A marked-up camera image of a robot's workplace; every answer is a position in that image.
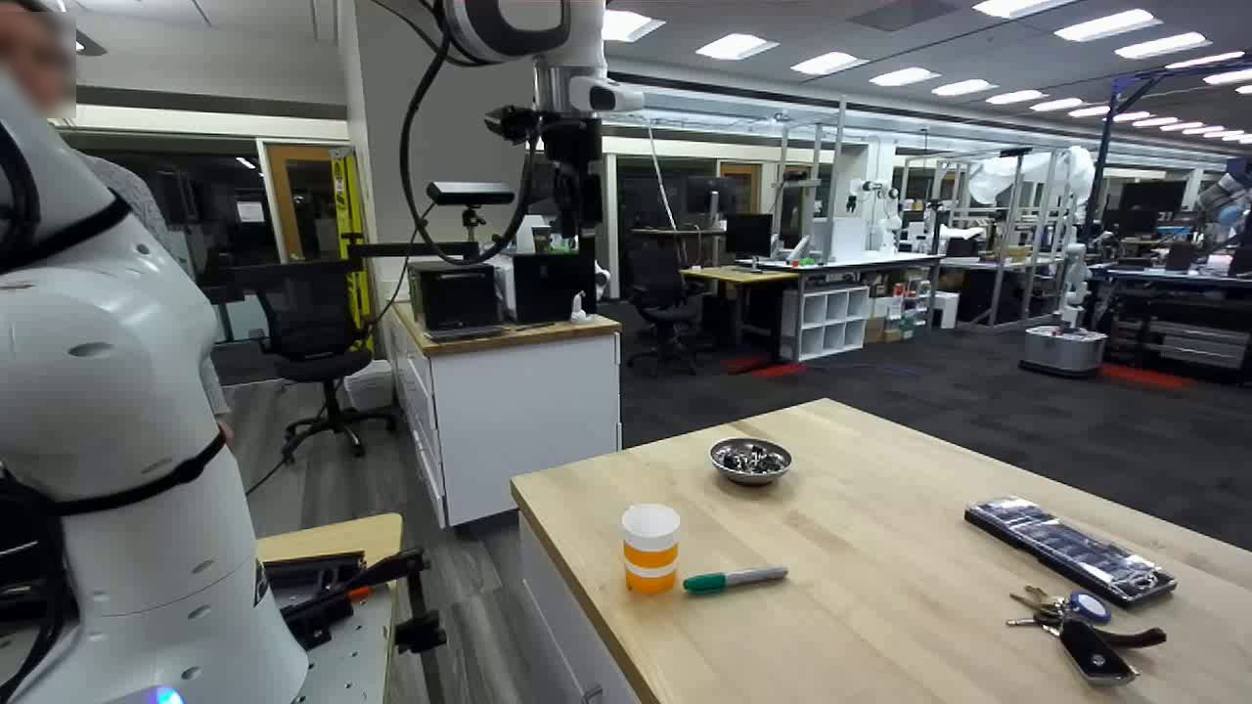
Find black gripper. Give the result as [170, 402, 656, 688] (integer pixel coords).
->
[487, 101, 609, 254]

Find green capped marker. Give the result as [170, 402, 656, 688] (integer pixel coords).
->
[681, 564, 789, 603]

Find orange and white mug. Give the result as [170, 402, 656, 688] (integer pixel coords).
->
[617, 500, 683, 603]

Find black computer box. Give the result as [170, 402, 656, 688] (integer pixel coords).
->
[510, 250, 604, 324]

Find ceiling light panel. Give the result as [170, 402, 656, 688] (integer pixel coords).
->
[1053, 2, 1166, 45]
[694, 29, 784, 65]
[865, 62, 943, 95]
[788, 45, 869, 83]
[599, 7, 670, 45]

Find black monitor box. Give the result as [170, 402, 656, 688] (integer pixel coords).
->
[403, 256, 510, 336]

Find wooden background desk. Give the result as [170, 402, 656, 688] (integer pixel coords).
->
[678, 261, 803, 355]

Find white cabinet with wooden top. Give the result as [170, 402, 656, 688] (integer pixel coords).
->
[389, 306, 625, 533]

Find wooden door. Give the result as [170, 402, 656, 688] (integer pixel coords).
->
[262, 142, 356, 265]

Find black office chair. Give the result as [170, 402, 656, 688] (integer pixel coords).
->
[256, 256, 398, 460]

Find white shelving unit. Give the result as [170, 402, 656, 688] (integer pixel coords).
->
[779, 277, 878, 367]

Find small metal bowl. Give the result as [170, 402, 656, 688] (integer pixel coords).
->
[708, 435, 797, 491]

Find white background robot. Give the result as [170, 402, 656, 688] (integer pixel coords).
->
[1019, 144, 1110, 379]

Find black remote control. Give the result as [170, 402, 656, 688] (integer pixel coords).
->
[964, 497, 1180, 611]

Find bunch of keys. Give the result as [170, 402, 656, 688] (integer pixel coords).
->
[1004, 584, 1171, 688]

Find black camera on stand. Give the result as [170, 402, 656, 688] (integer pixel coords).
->
[347, 174, 522, 265]

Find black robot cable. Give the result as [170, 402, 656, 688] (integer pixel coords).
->
[372, 0, 539, 271]

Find black clamp mount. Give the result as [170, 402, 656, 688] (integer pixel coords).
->
[260, 547, 450, 657]

